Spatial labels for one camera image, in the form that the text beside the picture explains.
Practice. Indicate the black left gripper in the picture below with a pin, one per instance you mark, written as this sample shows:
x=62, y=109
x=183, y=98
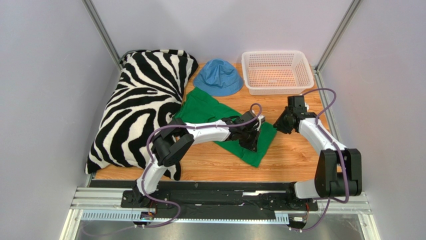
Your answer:
x=253, y=145

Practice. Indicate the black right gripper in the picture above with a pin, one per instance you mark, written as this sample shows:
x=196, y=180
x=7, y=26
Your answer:
x=281, y=123

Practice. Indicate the white plastic basket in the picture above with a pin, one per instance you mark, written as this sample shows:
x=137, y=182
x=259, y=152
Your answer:
x=276, y=72

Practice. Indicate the green t shirt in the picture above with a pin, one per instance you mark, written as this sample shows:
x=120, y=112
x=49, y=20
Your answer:
x=200, y=107

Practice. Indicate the blue bucket hat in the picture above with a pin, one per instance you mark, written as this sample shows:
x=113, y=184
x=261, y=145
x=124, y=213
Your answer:
x=218, y=78

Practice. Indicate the zebra striped pillow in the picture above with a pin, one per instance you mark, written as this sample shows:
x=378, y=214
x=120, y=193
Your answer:
x=148, y=94

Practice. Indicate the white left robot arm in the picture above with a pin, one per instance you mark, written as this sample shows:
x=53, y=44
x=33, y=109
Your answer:
x=168, y=145

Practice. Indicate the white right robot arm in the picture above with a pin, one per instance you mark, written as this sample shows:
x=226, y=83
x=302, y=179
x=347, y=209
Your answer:
x=339, y=168

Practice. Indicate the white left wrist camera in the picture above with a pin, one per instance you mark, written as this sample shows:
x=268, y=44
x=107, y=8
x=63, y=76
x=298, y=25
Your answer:
x=261, y=119

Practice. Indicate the right aluminium frame post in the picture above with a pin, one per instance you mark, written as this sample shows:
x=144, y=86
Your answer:
x=339, y=32

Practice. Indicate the aluminium frame post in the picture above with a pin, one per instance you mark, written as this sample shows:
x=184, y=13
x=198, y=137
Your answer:
x=101, y=29
x=339, y=32

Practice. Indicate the left aluminium frame post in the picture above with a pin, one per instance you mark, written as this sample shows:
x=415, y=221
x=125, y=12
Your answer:
x=101, y=29

